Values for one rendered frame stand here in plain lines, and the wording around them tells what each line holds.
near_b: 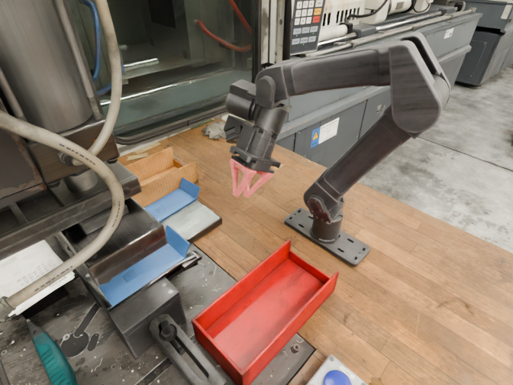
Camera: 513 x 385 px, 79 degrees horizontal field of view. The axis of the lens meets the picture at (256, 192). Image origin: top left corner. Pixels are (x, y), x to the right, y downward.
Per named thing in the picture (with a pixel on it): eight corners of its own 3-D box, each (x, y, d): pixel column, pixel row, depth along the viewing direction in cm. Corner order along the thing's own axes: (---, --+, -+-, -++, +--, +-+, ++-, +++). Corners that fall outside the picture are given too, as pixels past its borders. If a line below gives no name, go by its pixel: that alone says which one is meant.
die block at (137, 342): (186, 318, 57) (180, 295, 52) (136, 360, 51) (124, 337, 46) (132, 259, 68) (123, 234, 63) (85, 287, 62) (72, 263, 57)
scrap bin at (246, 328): (334, 290, 61) (340, 271, 58) (243, 393, 47) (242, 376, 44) (288, 257, 68) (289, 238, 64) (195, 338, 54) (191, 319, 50)
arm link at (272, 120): (242, 125, 63) (254, 92, 62) (254, 128, 68) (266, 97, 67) (270, 137, 61) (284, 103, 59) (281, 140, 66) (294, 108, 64)
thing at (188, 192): (201, 195, 82) (200, 186, 80) (152, 227, 72) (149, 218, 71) (184, 186, 85) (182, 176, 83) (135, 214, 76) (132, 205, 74)
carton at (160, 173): (198, 184, 91) (195, 161, 86) (117, 228, 76) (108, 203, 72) (173, 166, 98) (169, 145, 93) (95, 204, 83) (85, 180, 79)
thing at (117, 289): (191, 253, 58) (190, 243, 56) (113, 307, 49) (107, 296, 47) (171, 234, 62) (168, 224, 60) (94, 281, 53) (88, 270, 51)
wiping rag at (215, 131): (218, 147, 108) (244, 131, 114) (217, 140, 106) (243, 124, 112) (194, 134, 115) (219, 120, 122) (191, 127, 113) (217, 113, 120)
